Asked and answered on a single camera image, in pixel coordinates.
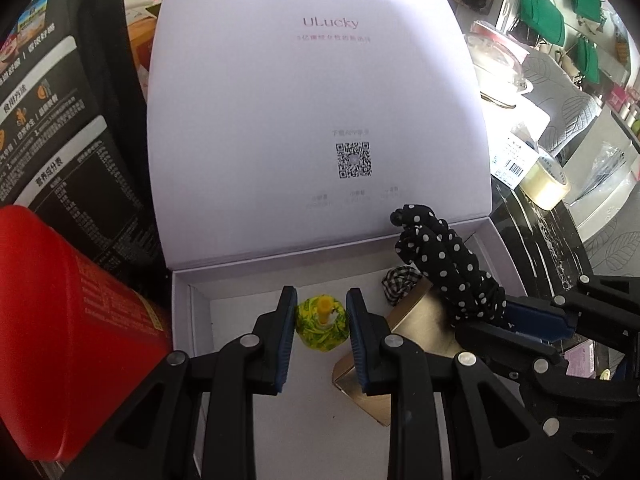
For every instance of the gold windowed box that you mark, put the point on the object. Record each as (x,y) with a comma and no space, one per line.
(420,320)

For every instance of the white cooker pot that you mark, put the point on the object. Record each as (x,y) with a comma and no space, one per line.
(495,67)

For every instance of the purple box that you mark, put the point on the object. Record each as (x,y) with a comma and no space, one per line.
(580,360)

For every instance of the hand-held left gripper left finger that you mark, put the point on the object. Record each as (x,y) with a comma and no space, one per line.
(285,340)

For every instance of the red canister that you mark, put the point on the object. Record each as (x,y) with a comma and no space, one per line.
(65,350)

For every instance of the white tissue box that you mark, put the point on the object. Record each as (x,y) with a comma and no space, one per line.
(520,155)

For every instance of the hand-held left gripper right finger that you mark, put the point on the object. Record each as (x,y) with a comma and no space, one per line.
(356,340)

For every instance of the wide grey leaf-pattern chair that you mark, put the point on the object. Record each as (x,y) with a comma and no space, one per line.
(615,225)

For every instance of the narrow grey covered chair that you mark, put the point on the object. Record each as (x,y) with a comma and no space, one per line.
(565,105)

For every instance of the black polka dot scrunchie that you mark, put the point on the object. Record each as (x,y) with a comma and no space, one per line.
(450,265)

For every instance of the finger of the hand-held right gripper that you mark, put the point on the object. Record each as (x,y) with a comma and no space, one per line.
(505,342)
(540,317)

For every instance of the orange cardboard box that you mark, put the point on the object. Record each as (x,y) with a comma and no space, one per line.
(140,45)

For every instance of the black white checked scrunchie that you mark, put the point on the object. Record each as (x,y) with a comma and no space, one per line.
(400,282)

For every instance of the black printed pouch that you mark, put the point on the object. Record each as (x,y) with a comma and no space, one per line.
(65,160)

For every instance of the white gift box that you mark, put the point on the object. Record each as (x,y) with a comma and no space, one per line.
(300,110)

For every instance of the small green tote bag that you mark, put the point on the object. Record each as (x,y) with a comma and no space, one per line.
(587,60)

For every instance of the large green tote bag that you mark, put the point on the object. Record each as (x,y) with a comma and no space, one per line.
(542,10)

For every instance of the clear tape roll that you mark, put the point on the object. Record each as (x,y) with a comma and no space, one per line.
(542,190)

